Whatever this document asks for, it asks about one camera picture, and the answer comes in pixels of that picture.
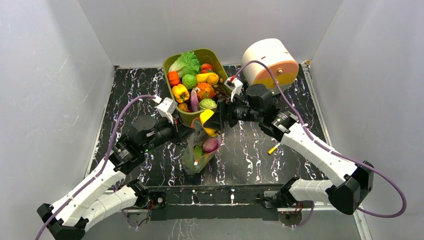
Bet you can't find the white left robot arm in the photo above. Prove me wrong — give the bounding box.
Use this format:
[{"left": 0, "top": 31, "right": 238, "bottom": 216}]
[{"left": 36, "top": 115, "right": 195, "bottom": 240}]

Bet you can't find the red tomato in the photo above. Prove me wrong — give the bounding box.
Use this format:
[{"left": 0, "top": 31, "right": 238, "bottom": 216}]
[{"left": 200, "top": 63, "right": 215, "bottom": 74}]

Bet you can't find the pale green cabbage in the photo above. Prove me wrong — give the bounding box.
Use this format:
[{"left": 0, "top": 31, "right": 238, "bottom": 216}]
[{"left": 199, "top": 98, "right": 217, "bottom": 110}]

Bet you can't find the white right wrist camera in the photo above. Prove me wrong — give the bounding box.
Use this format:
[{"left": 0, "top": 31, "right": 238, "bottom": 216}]
[{"left": 224, "top": 76, "right": 243, "bottom": 102}]

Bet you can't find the clear zip top bag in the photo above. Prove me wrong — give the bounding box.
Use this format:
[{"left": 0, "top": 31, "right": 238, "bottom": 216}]
[{"left": 182, "top": 117, "right": 222, "bottom": 175}]

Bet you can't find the green bumpy citrus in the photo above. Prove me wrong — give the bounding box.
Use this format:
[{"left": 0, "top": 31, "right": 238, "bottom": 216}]
[{"left": 182, "top": 74, "right": 198, "bottom": 90}]

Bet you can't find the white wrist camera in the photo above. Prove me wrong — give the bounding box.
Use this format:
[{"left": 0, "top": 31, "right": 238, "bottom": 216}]
[
  {"left": 156, "top": 97, "right": 177, "bottom": 125},
  {"left": 224, "top": 76, "right": 243, "bottom": 102}
]

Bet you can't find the olive green plastic bin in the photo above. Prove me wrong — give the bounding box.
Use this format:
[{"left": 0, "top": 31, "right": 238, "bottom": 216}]
[{"left": 162, "top": 48, "right": 228, "bottom": 125}]

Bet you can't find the purple white radicchio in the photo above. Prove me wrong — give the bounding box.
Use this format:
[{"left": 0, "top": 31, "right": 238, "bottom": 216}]
[{"left": 190, "top": 88, "right": 200, "bottom": 113}]

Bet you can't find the orange yellow bell pepper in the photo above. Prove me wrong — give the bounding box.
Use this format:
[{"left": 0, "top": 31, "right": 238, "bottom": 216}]
[{"left": 171, "top": 83, "right": 190, "bottom": 104}]

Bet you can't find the dark purple eggplant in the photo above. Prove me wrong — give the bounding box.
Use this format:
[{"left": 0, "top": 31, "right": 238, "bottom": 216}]
[{"left": 216, "top": 94, "right": 228, "bottom": 103}]

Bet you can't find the orange mini pumpkin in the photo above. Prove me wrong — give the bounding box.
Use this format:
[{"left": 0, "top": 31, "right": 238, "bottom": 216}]
[{"left": 167, "top": 71, "right": 181, "bottom": 87}]

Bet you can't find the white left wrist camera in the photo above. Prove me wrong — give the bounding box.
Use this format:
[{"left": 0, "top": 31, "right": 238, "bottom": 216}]
[{"left": 156, "top": 97, "right": 177, "bottom": 125}]

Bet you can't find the green leafy vegetable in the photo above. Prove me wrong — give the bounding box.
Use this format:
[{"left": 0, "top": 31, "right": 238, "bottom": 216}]
[{"left": 182, "top": 145, "right": 205, "bottom": 175}]

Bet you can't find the white cylindrical drawer box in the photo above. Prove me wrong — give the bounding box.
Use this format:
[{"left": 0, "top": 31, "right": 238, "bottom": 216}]
[{"left": 241, "top": 38, "right": 299, "bottom": 96}]

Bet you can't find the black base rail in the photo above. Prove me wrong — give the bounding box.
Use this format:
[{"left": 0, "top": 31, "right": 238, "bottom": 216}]
[{"left": 149, "top": 184, "right": 283, "bottom": 221}]

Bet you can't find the yellow squash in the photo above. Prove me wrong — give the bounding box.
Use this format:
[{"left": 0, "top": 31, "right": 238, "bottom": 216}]
[{"left": 195, "top": 72, "right": 214, "bottom": 83}]

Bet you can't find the yellow tipped pen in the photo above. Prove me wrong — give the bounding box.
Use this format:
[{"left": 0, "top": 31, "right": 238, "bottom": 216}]
[{"left": 267, "top": 142, "right": 281, "bottom": 156}]

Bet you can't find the green lettuce head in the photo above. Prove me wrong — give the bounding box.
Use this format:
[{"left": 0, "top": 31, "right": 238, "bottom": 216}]
[{"left": 168, "top": 51, "right": 201, "bottom": 79}]

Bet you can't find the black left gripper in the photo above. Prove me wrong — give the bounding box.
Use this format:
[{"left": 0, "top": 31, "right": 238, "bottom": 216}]
[{"left": 142, "top": 113, "right": 196, "bottom": 154}]

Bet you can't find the orange mottled fruit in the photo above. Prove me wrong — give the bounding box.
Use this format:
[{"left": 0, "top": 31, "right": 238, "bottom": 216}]
[{"left": 195, "top": 82, "right": 215, "bottom": 101}]

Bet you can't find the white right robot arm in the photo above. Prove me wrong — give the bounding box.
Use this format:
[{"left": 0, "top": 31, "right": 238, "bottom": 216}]
[{"left": 200, "top": 84, "right": 374, "bottom": 215}]

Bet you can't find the small orange yellow fruit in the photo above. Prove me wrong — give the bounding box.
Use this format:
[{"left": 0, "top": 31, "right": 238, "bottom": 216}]
[{"left": 206, "top": 73, "right": 220, "bottom": 86}]

